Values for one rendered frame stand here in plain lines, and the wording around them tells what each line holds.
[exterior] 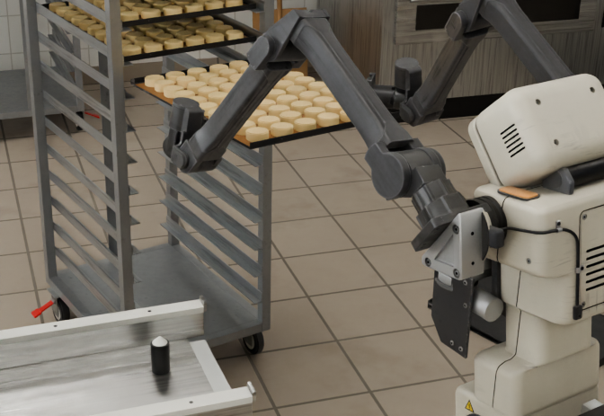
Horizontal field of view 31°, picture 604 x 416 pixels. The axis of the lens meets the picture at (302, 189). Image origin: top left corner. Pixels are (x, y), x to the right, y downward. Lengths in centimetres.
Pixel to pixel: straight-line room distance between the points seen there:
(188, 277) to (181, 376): 176
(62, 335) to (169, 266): 180
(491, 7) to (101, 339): 100
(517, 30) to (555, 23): 340
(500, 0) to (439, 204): 62
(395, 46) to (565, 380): 341
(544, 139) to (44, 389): 91
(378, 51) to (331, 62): 334
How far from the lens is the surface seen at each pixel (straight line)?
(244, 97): 212
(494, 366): 197
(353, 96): 188
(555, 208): 175
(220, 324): 337
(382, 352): 353
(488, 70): 552
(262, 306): 334
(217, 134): 220
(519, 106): 178
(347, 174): 480
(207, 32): 303
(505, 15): 222
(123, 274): 304
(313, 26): 196
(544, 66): 215
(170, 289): 356
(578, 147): 181
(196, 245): 365
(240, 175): 326
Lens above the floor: 189
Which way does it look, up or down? 24 degrees down
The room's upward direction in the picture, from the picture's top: 1 degrees clockwise
